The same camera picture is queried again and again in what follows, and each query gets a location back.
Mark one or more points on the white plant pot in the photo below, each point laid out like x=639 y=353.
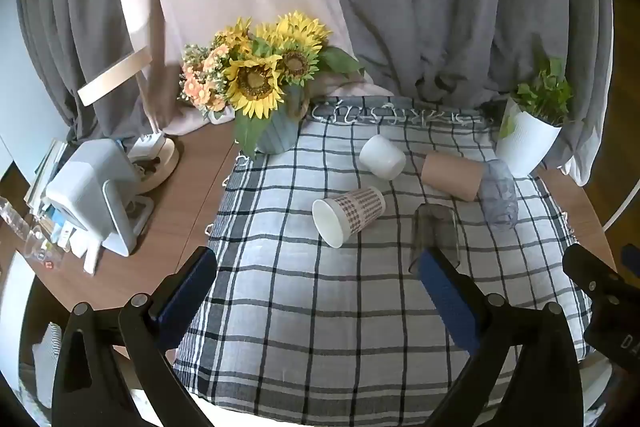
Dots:
x=525 y=142

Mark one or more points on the clear ribbed plastic cup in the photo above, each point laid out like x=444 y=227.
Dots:
x=500 y=197

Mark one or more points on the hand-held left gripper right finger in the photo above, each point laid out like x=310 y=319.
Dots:
x=445 y=292

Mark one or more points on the dark transparent plastic cup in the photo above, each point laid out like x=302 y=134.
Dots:
x=435 y=227

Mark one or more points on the light wooden slat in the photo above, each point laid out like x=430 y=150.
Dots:
x=115 y=76

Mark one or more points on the sunflower bouquet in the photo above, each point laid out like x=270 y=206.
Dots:
x=255 y=79

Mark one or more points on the patterned paper cup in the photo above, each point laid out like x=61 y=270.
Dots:
x=350 y=213

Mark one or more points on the white desktop appliance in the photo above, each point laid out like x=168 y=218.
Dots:
x=90 y=192

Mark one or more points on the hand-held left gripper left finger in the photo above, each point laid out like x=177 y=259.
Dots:
x=192 y=287

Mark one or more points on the blue-grey ribbed vase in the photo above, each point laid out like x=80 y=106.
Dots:
x=280 y=132

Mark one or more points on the round white tray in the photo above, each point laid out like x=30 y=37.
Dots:
x=162 y=162

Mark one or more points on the spiral notebook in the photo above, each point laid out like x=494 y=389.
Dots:
x=47 y=357

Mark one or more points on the green leafy plant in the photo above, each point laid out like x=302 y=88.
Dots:
x=545 y=94

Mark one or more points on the white cup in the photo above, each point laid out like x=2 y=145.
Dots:
x=382 y=157

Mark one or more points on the stack of books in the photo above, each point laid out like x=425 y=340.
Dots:
x=47 y=172

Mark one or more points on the checked grey white cloth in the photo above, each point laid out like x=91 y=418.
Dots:
x=310 y=307

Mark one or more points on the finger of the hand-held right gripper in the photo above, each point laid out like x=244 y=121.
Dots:
x=587 y=269

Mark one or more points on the clear plastic bag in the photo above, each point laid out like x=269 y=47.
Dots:
x=30 y=234

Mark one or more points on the brown paper cup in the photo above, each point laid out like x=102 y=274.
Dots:
x=450 y=176

